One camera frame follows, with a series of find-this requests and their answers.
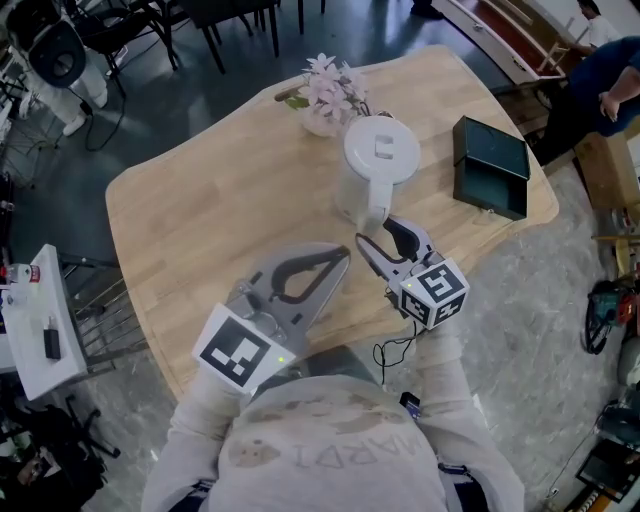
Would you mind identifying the pink artificial flower bunch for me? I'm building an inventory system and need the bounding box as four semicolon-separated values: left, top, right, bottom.
284;53;371;126

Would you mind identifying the white side table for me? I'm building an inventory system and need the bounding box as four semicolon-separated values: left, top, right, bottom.
0;243;89;401

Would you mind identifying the thin black cable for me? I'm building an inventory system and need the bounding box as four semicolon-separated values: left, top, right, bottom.
372;319;422;387

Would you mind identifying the green power tool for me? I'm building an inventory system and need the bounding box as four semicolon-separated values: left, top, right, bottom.
584;279;640;356

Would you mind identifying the clear glass vase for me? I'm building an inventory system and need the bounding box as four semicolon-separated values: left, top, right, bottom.
301;107;344;137

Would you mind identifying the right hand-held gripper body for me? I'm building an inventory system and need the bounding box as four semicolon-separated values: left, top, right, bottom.
386;251;471;332

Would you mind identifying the black phone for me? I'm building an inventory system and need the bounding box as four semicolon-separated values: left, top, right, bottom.
399;392;423;422

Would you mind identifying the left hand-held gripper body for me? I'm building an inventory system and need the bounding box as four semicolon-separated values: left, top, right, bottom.
192;278;307;396

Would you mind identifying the dark green open box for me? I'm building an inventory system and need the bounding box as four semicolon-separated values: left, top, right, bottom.
452;115;531;221

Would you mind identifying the white plastic jug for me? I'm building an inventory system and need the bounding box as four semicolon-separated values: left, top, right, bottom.
333;113;422;235

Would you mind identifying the grey metal frame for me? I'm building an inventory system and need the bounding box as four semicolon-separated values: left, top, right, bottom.
57;252;151;374

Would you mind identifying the red label plastic bottle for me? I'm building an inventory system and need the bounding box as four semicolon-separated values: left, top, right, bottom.
0;263;41;285

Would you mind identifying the black framed screen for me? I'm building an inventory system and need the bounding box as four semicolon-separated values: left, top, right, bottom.
574;439;640;504

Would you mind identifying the person's torso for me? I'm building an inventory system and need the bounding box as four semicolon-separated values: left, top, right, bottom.
142;374;526;512

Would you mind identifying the white humanoid robot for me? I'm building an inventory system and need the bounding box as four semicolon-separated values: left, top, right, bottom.
0;0;109;137

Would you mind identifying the person's right forearm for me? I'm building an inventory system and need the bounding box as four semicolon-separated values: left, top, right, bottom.
413;324;482;432

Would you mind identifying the black power cord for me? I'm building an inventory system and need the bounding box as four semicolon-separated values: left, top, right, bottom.
356;101;397;120

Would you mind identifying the white wooden furniture frame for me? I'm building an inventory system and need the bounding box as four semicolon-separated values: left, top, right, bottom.
432;0;587;94

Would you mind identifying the black swivel chair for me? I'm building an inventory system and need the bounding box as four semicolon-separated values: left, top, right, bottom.
0;394;122;512

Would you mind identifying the cardboard box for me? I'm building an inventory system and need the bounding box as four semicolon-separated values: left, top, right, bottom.
574;132;640;212

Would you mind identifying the person's left forearm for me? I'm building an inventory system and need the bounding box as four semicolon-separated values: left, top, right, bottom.
167;369;252;442

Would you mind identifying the black floor cable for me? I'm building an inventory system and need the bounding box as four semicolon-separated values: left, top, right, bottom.
83;93;127;152

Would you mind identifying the black power adapter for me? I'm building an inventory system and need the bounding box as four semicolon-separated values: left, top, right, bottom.
43;315;62;361

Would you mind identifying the yellow wooden stool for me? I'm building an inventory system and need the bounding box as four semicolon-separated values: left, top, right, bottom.
592;232;640;277

